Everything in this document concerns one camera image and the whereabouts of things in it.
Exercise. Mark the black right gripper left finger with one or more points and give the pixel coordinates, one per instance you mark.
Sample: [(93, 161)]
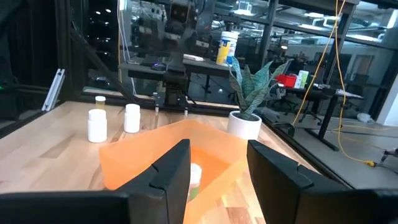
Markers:
[(174, 174)]

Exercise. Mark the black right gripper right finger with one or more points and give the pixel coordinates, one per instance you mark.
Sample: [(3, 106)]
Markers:
[(273, 180)]

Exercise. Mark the clear pill bottle white cap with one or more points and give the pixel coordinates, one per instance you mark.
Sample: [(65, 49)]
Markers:
[(195, 180)]

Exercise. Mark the wide white pill bottle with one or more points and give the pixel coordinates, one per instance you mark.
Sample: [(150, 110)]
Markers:
[(97, 126), (132, 119)]

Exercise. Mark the small amber pill bottle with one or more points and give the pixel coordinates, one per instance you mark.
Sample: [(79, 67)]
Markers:
[(100, 102)]

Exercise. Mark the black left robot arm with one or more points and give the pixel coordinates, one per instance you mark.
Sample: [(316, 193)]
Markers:
[(175, 87)]

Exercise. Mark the orange translucent plastic basket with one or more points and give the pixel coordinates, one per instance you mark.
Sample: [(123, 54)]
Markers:
[(133, 161)]

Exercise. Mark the black computer mouse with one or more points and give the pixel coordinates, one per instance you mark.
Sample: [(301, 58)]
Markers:
[(158, 66)]

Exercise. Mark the black side table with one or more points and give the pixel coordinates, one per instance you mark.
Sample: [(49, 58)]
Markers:
[(205, 67)]

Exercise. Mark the yellow and blue wipes canister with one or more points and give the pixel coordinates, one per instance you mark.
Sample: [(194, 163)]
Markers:
[(227, 48)]

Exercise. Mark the white round plant pot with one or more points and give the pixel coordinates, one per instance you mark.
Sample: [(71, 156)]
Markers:
[(244, 129)]

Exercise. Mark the green snake plant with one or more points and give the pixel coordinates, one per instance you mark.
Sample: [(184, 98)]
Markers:
[(250, 90)]

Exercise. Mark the red box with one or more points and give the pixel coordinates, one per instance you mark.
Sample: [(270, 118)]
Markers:
[(286, 80)]

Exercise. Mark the black office desk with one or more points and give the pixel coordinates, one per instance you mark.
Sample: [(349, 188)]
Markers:
[(323, 91)]

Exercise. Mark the white and green container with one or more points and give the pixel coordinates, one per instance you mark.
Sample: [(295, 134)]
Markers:
[(303, 78)]

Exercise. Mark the silver aluminium extrusion bar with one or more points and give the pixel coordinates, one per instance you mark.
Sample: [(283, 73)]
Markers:
[(54, 90)]

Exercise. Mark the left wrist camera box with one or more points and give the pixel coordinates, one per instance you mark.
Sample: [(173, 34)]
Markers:
[(180, 11)]

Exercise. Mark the black aluminium table frame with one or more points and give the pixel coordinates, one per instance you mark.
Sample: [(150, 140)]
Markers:
[(63, 46)]

